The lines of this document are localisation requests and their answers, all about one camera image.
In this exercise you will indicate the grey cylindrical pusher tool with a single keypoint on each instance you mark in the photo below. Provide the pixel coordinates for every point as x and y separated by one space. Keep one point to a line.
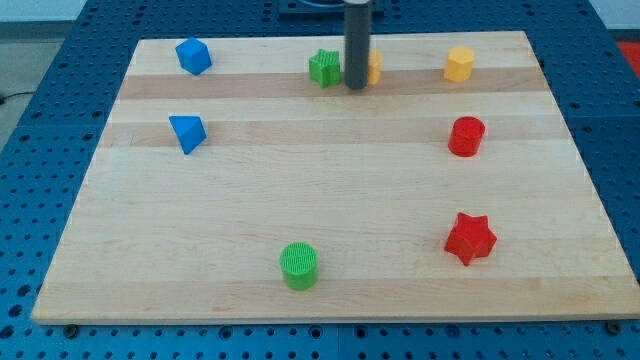
357 26

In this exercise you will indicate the green star block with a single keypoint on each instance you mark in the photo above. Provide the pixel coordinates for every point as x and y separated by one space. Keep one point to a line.
324 68

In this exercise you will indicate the wooden board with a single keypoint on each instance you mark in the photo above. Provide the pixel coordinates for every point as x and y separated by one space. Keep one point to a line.
364 177

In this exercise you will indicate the red star block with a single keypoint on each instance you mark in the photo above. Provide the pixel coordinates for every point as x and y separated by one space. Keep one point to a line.
470 237

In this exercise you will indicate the yellow block behind pusher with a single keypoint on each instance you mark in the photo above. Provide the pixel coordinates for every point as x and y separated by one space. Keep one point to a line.
375 67

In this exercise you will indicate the yellow hexagon block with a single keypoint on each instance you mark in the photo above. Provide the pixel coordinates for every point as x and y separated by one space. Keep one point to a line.
459 64

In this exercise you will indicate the red cylinder block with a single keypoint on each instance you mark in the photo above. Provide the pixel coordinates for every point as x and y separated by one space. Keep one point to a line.
466 136

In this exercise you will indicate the blue cube block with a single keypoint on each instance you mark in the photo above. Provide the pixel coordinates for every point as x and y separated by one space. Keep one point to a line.
193 56

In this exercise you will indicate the blue pyramid block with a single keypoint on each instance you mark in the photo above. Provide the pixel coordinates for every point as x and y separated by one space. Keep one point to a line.
189 131

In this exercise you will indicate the green cylinder block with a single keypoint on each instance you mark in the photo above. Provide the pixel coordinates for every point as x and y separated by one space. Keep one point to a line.
299 266

